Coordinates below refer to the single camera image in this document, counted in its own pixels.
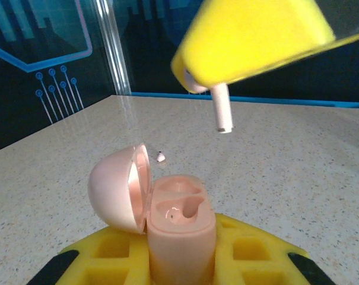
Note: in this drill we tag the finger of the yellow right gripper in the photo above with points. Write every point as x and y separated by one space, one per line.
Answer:
351 39
250 38

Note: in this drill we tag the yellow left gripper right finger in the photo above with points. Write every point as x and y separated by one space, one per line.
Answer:
223 255

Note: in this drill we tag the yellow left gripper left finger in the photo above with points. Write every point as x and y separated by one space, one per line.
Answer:
137 252

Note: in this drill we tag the pink earbud charging case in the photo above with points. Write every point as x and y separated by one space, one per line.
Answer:
179 252

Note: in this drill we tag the aluminium frame post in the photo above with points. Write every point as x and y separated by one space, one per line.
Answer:
114 59

